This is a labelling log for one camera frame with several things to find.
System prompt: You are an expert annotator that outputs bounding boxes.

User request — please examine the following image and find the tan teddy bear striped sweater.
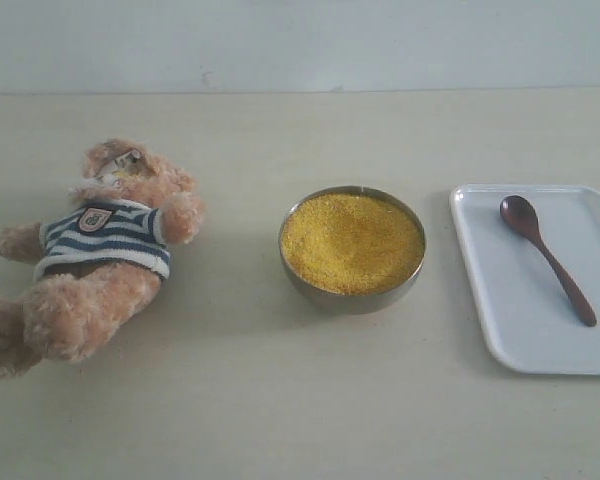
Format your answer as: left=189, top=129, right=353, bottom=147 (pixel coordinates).
left=0, top=138, right=204, bottom=380

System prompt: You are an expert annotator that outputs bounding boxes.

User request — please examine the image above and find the dark brown wooden spoon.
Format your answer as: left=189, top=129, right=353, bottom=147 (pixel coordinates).
left=499, top=195, right=598, bottom=328

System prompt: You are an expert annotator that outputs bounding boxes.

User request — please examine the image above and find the steel bowl of yellow grain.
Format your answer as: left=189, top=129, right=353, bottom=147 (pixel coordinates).
left=278, top=185, right=427, bottom=315

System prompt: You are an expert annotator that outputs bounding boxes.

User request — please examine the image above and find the white plastic tray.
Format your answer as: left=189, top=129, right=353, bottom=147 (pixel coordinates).
left=449, top=184, right=600, bottom=375

